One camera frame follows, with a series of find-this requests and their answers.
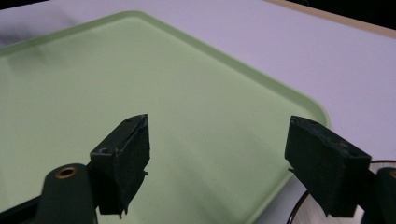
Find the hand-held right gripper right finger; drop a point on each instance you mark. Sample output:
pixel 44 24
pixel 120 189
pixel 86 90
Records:
pixel 327 165

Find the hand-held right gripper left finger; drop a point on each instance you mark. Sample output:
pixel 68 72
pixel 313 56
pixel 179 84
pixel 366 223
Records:
pixel 124 161

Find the clear round container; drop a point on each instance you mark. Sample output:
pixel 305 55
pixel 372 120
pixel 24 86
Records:
pixel 308 208

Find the light green tray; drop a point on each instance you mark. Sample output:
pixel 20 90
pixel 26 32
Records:
pixel 174 124

